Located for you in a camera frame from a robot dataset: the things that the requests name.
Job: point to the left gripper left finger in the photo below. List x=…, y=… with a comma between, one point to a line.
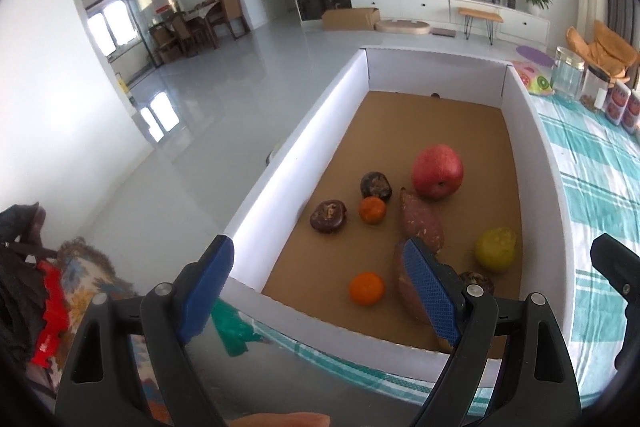
x=100, y=384

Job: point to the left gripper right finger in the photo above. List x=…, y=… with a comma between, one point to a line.
x=535, y=385

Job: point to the yellow round fruit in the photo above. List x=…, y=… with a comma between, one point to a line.
x=495, y=249

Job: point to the teal checked tablecloth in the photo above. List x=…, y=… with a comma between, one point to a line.
x=599, y=168

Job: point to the right white orange canister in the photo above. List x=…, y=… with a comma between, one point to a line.
x=631, y=115

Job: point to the white orange canister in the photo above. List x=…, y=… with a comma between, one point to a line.
x=631, y=115
x=618, y=98

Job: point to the brown sweet potato far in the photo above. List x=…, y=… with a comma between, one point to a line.
x=407, y=293

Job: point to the brown sweet potato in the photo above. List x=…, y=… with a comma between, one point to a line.
x=407, y=293
x=418, y=219

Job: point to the left white orange canister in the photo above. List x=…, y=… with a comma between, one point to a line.
x=618, y=98

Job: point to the clear jar black lid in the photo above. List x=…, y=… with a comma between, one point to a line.
x=595, y=87

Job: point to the clear glass jar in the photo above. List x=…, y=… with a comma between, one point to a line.
x=567, y=71

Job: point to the fruit print tissue pack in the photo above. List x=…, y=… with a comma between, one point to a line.
x=535, y=81

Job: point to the white cardboard box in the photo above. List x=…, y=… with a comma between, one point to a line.
x=382, y=109

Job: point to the brown sweet potato near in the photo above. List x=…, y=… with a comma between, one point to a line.
x=418, y=219

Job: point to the red apple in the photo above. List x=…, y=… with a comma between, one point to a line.
x=437, y=172

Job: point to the orange lounge chair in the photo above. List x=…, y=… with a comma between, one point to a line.
x=608, y=51

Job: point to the small orange tangerine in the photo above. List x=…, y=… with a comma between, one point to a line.
x=372, y=210

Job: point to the dark mangosteen behind apple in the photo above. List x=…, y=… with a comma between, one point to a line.
x=375, y=184

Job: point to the dark mangosteen near edge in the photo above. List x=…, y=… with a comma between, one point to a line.
x=329, y=216

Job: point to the small wooden bench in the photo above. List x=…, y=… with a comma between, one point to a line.
x=491, y=20

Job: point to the white tv cabinet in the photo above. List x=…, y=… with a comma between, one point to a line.
x=516, y=26

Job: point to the brown cardboard box on floor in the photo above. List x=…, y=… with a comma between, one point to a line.
x=350, y=19

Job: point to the dining table with chairs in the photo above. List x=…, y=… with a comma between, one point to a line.
x=184, y=33

